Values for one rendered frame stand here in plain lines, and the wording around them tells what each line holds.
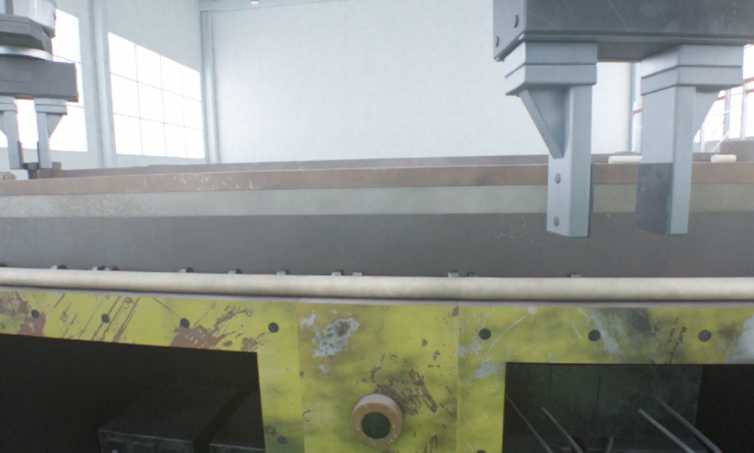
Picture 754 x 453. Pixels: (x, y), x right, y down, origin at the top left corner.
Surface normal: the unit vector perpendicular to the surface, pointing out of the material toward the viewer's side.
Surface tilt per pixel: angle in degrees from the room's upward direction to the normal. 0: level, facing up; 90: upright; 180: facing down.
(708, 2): 90
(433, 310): 90
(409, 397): 90
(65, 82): 90
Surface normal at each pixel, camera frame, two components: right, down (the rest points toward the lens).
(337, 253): -0.13, 0.12
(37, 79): 0.61, 0.07
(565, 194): -1.00, 0.02
